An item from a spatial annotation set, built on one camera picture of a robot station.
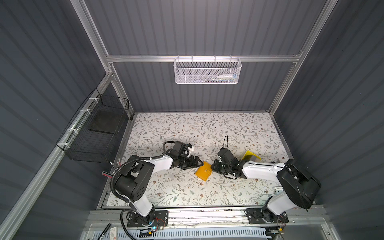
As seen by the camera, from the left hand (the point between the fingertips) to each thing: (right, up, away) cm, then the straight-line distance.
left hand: (199, 165), depth 89 cm
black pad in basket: (-49, +26, -11) cm, 57 cm away
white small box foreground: (-41, -27, -20) cm, 53 cm away
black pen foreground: (-47, -28, -20) cm, 58 cm away
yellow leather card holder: (+3, -4, -1) cm, 5 cm away
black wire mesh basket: (-53, +19, -17) cm, 59 cm away
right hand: (+7, -2, 0) cm, 7 cm away
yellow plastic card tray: (+32, +6, +5) cm, 33 cm away
